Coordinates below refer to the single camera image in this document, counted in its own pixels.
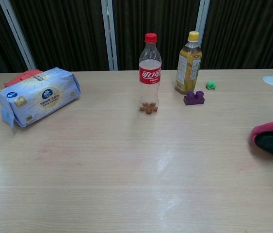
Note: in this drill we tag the grey metal frame post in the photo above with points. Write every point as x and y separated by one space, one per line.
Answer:
203 19
17 34
109 34

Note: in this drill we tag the purple building block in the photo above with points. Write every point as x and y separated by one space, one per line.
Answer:
194 98

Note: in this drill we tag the red paper packet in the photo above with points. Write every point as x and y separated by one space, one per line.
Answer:
21 77

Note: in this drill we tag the small green toy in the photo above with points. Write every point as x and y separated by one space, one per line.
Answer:
211 85

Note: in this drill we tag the tea bottle yellow cap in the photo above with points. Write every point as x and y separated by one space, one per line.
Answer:
188 65

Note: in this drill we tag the blue tissue pack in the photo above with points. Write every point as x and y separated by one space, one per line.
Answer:
41 97

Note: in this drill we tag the dark pleated curtain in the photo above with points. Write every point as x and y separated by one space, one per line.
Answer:
68 31

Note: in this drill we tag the clear cola bottle red label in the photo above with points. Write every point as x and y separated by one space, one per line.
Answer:
150 72

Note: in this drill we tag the pink and black cloth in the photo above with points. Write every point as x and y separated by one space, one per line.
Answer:
272 138

